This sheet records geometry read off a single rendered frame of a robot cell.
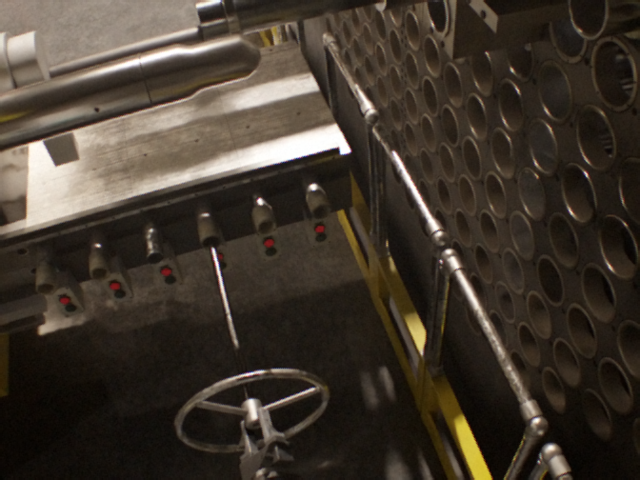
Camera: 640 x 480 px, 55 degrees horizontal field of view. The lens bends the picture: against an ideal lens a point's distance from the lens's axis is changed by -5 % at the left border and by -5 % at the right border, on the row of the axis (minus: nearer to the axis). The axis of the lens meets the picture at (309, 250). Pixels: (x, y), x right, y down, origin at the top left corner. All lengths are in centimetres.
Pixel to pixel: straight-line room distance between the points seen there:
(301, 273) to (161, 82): 155
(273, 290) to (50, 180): 113
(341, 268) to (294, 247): 25
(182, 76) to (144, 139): 74
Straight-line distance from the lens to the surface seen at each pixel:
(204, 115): 226
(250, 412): 158
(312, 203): 194
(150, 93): 154
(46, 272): 202
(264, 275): 291
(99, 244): 202
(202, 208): 200
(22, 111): 159
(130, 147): 223
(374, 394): 256
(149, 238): 197
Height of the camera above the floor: 230
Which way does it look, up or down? 51 degrees down
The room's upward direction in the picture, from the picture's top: 9 degrees counter-clockwise
